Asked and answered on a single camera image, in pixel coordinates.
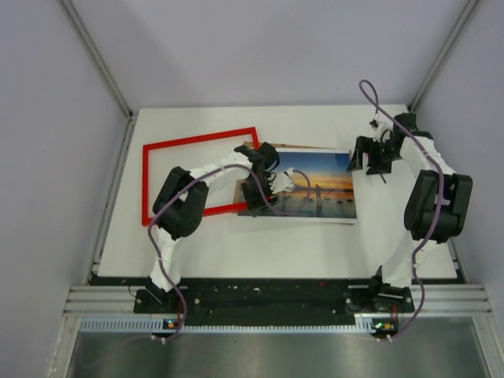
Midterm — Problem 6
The aluminium front rail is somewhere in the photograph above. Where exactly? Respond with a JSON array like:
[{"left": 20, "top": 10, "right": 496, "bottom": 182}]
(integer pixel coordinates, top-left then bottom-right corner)
[{"left": 63, "top": 284, "right": 493, "bottom": 317}]

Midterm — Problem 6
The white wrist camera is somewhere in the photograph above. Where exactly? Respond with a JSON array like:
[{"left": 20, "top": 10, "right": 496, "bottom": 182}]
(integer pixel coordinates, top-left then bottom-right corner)
[
  {"left": 369, "top": 117, "right": 393, "bottom": 143},
  {"left": 270, "top": 168, "right": 295, "bottom": 194}
]

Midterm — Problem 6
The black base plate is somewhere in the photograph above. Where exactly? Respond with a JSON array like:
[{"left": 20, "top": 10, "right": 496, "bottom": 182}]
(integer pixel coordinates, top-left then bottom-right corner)
[{"left": 90, "top": 271, "right": 417, "bottom": 316}]

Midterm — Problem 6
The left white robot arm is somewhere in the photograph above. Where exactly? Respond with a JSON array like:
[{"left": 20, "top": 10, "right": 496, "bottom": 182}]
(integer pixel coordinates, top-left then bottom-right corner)
[{"left": 146, "top": 143, "right": 280, "bottom": 313}]

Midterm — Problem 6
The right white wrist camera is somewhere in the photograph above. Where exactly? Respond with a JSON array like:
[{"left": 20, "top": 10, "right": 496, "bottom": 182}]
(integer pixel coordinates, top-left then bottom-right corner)
[{"left": 369, "top": 117, "right": 393, "bottom": 143}]

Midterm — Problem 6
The aluminium corner post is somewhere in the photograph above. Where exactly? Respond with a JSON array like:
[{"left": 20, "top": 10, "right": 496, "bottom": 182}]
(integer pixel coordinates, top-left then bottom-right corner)
[
  {"left": 58, "top": 0, "right": 135, "bottom": 119},
  {"left": 406, "top": 0, "right": 482, "bottom": 113}
]

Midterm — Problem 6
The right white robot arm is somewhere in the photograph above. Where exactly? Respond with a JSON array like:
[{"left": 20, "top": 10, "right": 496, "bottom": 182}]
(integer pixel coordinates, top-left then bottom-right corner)
[{"left": 347, "top": 113, "right": 473, "bottom": 312}]

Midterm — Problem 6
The brown frame backing board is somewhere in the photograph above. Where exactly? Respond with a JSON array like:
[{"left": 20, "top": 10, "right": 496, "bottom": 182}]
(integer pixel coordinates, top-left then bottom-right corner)
[{"left": 232, "top": 140, "right": 355, "bottom": 227}]

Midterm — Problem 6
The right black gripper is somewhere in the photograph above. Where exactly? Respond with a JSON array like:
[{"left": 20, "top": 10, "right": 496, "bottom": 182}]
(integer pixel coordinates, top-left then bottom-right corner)
[{"left": 346, "top": 136, "right": 401, "bottom": 176}]

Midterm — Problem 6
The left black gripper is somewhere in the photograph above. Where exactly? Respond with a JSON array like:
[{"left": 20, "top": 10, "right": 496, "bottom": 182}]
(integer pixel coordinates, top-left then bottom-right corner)
[{"left": 242, "top": 173, "right": 279, "bottom": 217}]

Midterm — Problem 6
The white slotted cable duct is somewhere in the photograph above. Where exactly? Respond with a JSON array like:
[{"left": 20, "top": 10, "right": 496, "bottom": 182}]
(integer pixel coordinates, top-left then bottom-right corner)
[{"left": 78, "top": 316, "right": 394, "bottom": 336}]

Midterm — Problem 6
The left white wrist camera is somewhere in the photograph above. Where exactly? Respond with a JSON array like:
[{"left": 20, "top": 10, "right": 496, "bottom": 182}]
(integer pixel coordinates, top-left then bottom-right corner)
[{"left": 270, "top": 168, "right": 295, "bottom": 194}]

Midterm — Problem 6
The sunset photo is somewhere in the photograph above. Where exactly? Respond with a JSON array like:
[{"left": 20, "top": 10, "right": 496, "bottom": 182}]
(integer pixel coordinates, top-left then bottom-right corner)
[{"left": 258, "top": 148, "right": 357, "bottom": 224}]

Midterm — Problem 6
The red picture frame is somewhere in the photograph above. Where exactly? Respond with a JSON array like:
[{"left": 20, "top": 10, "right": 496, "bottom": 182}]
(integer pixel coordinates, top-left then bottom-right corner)
[{"left": 141, "top": 127, "right": 260, "bottom": 227}]

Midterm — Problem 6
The left aluminium corner post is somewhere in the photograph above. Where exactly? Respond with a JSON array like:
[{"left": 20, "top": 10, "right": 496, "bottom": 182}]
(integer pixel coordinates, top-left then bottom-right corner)
[{"left": 58, "top": 0, "right": 135, "bottom": 119}]

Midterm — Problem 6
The right aluminium corner post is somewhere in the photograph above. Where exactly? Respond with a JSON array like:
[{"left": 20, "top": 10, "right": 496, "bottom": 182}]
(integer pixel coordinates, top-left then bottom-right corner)
[{"left": 406, "top": 0, "right": 482, "bottom": 113}]

